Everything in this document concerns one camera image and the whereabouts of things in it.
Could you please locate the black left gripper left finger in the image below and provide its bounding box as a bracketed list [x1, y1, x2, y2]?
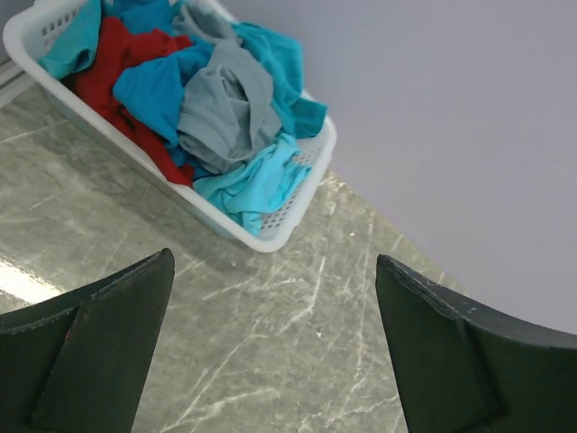
[1, 248, 175, 432]

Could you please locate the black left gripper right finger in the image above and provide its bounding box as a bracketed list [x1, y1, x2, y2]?
[376, 254, 576, 432]

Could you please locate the grey-blue t shirt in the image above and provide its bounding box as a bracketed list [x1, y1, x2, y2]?
[173, 1, 281, 174]

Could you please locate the light cyan t shirt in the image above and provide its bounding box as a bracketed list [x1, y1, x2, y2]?
[193, 133, 311, 236]

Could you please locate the blue t shirt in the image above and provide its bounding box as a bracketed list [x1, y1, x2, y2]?
[109, 1, 214, 148]

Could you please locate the red t shirt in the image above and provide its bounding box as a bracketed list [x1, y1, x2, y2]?
[62, 16, 196, 188]

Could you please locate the white plastic laundry basket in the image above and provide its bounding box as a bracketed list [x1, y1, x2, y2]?
[3, 1, 337, 253]

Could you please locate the teal t shirt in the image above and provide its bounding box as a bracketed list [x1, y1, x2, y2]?
[38, 1, 327, 139]

